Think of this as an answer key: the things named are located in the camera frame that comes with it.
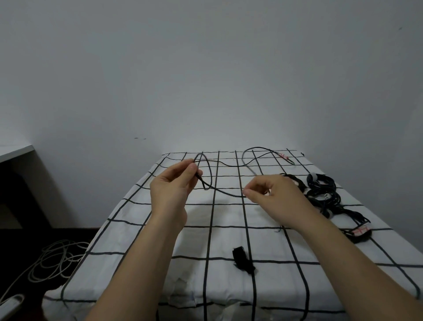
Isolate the person's left forearm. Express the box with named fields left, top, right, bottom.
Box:
left=83, top=218, right=187, bottom=321

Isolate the black strap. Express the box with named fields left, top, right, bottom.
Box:
left=232, top=246, right=256, bottom=275

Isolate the person's right forearm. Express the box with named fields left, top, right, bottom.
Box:
left=294, top=212, right=423, bottom=321

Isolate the person's right hand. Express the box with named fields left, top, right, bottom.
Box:
left=242, top=174, right=321, bottom=233

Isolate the small coiled black cable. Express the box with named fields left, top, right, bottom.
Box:
left=280, top=173, right=308, bottom=193

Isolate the coiled black cable bundle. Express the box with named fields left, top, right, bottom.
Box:
left=306, top=173, right=342, bottom=218

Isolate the white black-grid cloth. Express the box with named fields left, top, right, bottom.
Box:
left=42, top=148, right=423, bottom=321

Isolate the white desk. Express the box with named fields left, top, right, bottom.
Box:
left=0, top=144, right=35, bottom=163

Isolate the black cable bundle red-white label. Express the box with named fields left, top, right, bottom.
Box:
left=330, top=207, right=373, bottom=244

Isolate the white cable coil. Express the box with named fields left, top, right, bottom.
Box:
left=0, top=240, right=90, bottom=303

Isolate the person's left hand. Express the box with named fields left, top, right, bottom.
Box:
left=150, top=158, right=203, bottom=232

